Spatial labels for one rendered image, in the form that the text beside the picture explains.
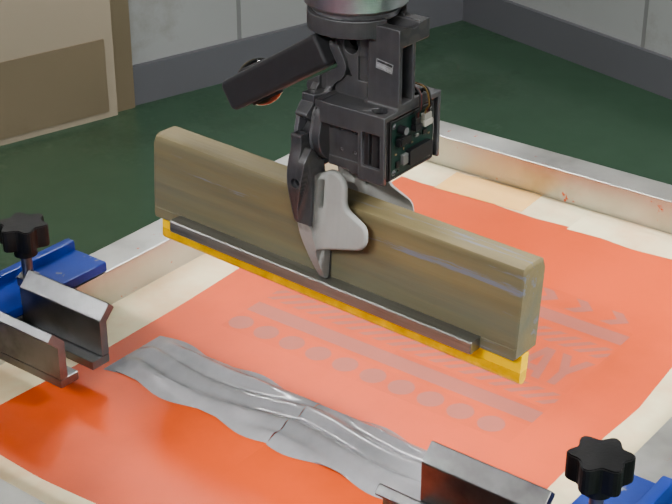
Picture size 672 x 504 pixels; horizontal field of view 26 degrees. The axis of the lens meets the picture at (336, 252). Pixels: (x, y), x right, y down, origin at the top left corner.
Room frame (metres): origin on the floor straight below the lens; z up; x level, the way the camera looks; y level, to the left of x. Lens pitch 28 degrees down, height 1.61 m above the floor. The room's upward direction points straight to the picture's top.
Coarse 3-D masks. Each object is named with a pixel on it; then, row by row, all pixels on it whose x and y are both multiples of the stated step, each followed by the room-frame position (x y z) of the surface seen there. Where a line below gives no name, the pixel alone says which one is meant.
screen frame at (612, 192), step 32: (448, 128) 1.49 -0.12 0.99; (448, 160) 1.47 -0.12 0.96; (480, 160) 1.44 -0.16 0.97; (512, 160) 1.42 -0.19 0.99; (544, 160) 1.41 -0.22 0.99; (576, 160) 1.41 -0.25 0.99; (544, 192) 1.39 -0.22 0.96; (576, 192) 1.37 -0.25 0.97; (608, 192) 1.35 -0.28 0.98; (640, 192) 1.33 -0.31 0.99; (160, 224) 1.25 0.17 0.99; (640, 224) 1.32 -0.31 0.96; (96, 256) 1.19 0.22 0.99; (128, 256) 1.19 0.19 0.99; (160, 256) 1.21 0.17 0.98; (192, 256) 1.25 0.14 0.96; (96, 288) 1.15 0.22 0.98; (128, 288) 1.18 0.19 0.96; (640, 448) 0.88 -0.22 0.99; (0, 480) 0.84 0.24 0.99
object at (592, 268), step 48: (576, 240) 1.29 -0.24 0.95; (576, 288) 1.19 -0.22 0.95; (624, 288) 1.19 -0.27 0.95; (576, 384) 1.03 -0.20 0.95; (624, 384) 1.03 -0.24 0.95; (432, 432) 0.96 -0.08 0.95; (480, 432) 0.96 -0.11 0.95; (528, 432) 0.96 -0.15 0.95; (576, 432) 0.96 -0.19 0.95; (240, 480) 0.89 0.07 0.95; (288, 480) 0.89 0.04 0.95; (336, 480) 0.89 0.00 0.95; (528, 480) 0.89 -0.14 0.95
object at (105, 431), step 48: (432, 192) 1.40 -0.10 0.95; (528, 240) 1.29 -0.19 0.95; (240, 288) 1.19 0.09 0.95; (144, 336) 1.10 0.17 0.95; (192, 336) 1.10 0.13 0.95; (240, 336) 1.10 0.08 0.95; (48, 384) 1.03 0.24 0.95; (96, 384) 1.03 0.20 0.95; (288, 384) 1.03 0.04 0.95; (336, 384) 1.03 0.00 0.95; (0, 432) 0.96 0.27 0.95; (48, 432) 0.96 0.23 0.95; (96, 432) 0.96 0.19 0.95; (144, 432) 0.96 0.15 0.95; (192, 432) 0.96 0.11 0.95; (48, 480) 0.89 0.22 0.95; (96, 480) 0.89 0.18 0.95; (144, 480) 0.89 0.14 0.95; (192, 480) 0.89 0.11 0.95
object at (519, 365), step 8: (168, 224) 1.11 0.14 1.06; (480, 352) 0.92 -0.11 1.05; (488, 352) 0.91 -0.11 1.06; (528, 352) 0.90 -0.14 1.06; (488, 360) 0.91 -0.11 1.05; (496, 360) 0.91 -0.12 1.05; (504, 360) 0.90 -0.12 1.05; (520, 360) 0.89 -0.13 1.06; (512, 368) 0.90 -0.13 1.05; (520, 368) 0.89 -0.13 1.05
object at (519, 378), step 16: (176, 240) 1.10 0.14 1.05; (224, 256) 1.07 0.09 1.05; (256, 272) 1.05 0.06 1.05; (304, 288) 1.02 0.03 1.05; (336, 304) 1.00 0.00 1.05; (368, 320) 0.98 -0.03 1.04; (384, 320) 0.97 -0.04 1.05; (416, 336) 0.95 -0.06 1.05; (448, 352) 0.93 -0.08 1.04; (496, 368) 0.91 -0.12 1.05
